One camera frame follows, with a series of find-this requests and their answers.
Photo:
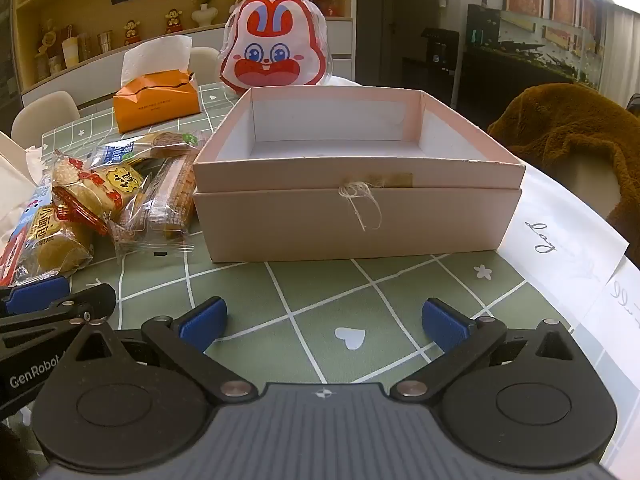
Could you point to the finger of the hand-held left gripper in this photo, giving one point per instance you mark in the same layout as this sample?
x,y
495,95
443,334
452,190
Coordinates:
x,y
40,294
60,312

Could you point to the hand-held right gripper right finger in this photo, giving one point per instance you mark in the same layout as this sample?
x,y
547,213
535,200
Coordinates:
x,y
445,322

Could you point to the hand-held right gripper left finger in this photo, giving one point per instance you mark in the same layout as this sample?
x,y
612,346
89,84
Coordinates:
x,y
204,319

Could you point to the clear bread packet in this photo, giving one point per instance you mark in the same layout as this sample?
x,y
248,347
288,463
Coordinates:
x,y
50,245

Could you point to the pink cardboard box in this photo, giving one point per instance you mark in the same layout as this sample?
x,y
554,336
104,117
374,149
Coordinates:
x,y
350,210

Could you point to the green checked tablecloth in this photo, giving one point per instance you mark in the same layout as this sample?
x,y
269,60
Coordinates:
x,y
320,305

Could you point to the round rice cracker packet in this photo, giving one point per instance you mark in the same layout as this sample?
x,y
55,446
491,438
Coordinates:
x,y
65,172

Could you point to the long clear pastry packet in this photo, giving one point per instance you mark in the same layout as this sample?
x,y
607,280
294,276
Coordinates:
x,y
172,195

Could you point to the white handwritten paper sheet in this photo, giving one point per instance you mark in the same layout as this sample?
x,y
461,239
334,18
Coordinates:
x,y
560,240
620,300

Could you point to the blue white snack packet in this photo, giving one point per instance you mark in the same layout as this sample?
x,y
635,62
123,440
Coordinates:
x,y
117,152

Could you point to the brown cookie packet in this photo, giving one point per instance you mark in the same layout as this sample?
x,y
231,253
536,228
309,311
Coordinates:
x,y
167,144

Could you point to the white chair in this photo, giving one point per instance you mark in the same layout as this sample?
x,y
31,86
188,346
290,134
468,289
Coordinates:
x,y
42,115
202,65

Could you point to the orange tissue box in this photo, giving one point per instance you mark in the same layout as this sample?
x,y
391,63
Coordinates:
x,y
155,105

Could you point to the brown plush toy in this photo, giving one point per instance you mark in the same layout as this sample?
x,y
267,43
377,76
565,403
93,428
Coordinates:
x,y
575,130

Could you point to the cup with straw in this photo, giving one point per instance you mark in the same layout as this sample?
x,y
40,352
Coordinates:
x,y
70,52

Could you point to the black appliance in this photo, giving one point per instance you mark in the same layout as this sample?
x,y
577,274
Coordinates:
x,y
432,65

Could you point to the white tissue sheet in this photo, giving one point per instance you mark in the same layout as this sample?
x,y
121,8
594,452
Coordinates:
x,y
155,57

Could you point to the red monkey figurine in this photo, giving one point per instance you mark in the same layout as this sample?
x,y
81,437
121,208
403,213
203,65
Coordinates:
x,y
175,22
132,32

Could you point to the rabbit face plastic bag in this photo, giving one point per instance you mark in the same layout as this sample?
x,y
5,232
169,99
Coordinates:
x,y
272,45

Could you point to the glass fish tank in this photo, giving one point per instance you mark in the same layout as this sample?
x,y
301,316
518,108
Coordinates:
x,y
535,50

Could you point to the white vase with plant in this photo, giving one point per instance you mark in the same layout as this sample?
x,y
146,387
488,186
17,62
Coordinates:
x,y
204,12

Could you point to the white curtain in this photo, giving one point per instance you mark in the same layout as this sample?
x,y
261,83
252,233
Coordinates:
x,y
622,50

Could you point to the wooden wall shelf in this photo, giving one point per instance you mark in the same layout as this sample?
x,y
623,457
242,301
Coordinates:
x,y
150,15

